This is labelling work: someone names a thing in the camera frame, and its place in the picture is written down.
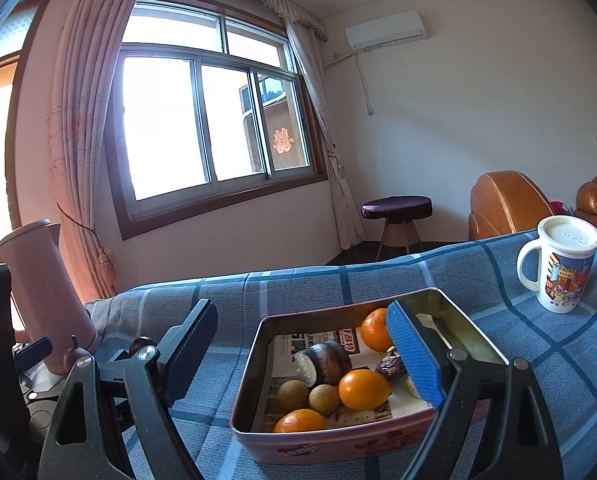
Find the pink tin box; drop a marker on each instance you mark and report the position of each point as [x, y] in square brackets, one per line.
[328, 445]

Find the brown longan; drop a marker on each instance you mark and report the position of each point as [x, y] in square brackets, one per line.
[293, 394]

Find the pink curtain with tassel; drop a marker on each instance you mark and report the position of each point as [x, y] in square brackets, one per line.
[83, 135]

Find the printed paper liner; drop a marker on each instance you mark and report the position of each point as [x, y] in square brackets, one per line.
[288, 355]

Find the red paper window sticker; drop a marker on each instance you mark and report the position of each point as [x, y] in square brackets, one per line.
[282, 141]

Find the round purple cushioned stool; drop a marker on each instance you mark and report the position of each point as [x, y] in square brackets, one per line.
[398, 207]

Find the dark wrinkled dried fruit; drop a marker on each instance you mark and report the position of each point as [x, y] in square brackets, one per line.
[391, 366]

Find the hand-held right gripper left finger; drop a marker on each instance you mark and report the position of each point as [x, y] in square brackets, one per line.
[188, 355]

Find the brown leather armchair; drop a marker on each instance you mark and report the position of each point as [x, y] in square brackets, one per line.
[595, 200]
[508, 205]

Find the green kiwi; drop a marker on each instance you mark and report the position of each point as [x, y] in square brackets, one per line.
[325, 400]

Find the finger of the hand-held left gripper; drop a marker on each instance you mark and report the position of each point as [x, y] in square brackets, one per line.
[36, 348]

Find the purple fruit with stem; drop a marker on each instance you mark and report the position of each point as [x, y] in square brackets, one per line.
[71, 357]

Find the small orange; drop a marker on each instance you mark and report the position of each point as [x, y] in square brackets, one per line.
[301, 421]

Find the wooden framed window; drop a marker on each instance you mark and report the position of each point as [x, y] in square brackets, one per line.
[163, 125]

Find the blue checked tablecloth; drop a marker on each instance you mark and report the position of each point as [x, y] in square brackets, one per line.
[528, 360]

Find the pink thermos jug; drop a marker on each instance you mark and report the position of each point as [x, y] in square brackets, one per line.
[43, 285]

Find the white cartoon mug with lid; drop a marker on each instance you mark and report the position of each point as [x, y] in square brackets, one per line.
[563, 270]

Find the white air conditioner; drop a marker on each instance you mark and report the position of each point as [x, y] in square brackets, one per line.
[386, 30]

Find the white wall pipe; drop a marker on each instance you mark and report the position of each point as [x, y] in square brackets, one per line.
[338, 59]

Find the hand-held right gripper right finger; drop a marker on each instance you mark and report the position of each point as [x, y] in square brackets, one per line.
[413, 355]

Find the dark brown round fruit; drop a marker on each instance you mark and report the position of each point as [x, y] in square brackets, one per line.
[139, 345]

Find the large orange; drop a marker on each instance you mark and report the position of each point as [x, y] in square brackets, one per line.
[363, 389]

